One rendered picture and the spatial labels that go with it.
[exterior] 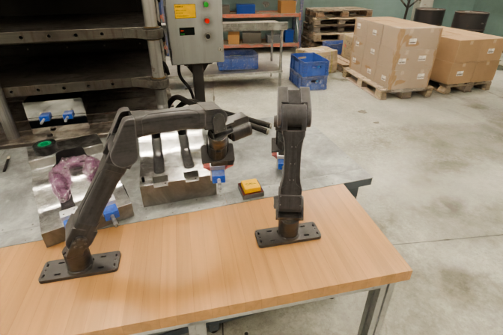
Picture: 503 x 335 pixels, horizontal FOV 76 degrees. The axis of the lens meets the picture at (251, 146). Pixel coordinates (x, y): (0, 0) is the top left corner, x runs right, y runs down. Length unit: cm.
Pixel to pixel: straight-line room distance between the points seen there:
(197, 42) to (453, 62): 407
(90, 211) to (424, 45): 446
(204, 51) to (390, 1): 718
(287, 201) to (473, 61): 481
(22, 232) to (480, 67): 548
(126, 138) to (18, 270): 52
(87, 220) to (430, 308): 171
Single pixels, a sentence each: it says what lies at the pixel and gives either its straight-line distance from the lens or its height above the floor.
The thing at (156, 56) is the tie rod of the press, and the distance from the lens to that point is 173.
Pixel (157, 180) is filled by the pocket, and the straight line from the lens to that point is 119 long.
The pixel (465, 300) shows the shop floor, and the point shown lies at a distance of 219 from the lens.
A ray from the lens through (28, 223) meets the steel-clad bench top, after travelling 130.
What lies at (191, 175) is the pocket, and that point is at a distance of 119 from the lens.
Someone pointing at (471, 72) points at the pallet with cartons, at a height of 29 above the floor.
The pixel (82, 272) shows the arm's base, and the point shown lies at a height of 81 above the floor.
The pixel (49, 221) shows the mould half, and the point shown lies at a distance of 118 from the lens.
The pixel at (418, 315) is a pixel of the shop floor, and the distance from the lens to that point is 201.
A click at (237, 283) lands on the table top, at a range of 92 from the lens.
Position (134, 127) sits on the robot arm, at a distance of 80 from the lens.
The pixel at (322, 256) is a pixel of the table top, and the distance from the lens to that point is 100.
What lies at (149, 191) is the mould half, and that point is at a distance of 116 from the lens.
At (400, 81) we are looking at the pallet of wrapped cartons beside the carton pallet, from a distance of 480.
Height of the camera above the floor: 152
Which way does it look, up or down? 28 degrees down
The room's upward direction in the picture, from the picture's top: straight up
